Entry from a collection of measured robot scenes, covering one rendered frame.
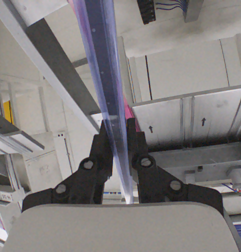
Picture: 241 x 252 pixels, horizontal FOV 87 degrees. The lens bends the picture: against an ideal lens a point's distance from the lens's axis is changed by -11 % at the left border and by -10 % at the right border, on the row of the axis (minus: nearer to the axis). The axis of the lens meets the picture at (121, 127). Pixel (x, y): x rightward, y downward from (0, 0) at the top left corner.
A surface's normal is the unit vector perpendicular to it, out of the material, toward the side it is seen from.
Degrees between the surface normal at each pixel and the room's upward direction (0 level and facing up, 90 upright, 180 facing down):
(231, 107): 44
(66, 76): 90
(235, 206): 90
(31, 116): 90
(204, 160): 134
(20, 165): 90
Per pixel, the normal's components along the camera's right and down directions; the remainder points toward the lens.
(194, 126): -0.07, 0.79
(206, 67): -0.29, 0.11
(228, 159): -0.32, -0.60
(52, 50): 0.94, -0.14
